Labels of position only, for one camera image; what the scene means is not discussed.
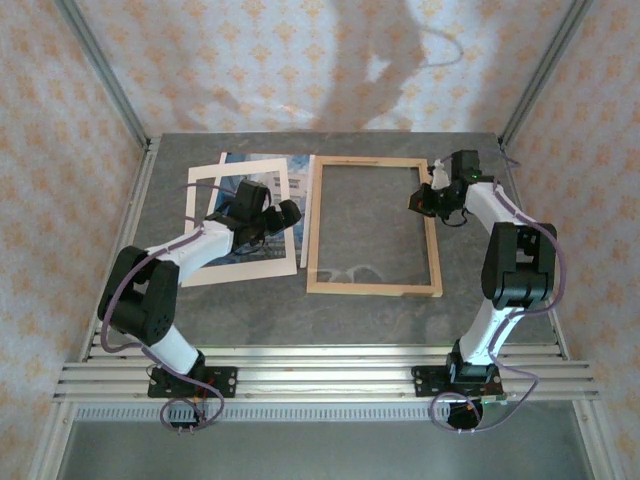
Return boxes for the wooden picture frame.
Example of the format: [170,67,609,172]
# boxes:
[304,155,445,298]

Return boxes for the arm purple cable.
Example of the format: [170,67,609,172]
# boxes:
[431,152,567,434]
[101,181,237,434]

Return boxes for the building photo print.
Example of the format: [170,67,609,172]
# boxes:
[207,151,316,270]

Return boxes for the narrow aluminium table rail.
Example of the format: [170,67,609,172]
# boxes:
[79,342,570,362]

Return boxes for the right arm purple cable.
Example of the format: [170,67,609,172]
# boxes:
[431,152,567,434]

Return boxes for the aluminium side rail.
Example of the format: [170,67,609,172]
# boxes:
[499,143,571,362]
[79,135,162,362]

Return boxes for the wide aluminium mounting rails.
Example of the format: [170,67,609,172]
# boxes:
[52,360,601,404]

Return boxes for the grey metal lower panel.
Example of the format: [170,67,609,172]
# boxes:
[54,420,596,480]

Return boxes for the aluminium leg profile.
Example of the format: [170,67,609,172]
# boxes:
[29,402,76,480]
[572,399,626,480]

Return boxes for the aluminium corner post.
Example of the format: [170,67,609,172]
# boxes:
[53,0,154,151]
[497,0,596,151]

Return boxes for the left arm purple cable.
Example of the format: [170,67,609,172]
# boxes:
[101,181,237,434]

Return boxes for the white mat board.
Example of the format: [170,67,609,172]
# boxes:
[179,156,298,289]

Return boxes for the grey slotted cable duct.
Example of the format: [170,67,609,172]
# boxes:
[72,403,577,423]

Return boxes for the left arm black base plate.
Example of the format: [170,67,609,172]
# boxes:
[147,366,238,400]

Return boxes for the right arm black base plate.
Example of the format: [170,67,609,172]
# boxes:
[411,364,503,399]

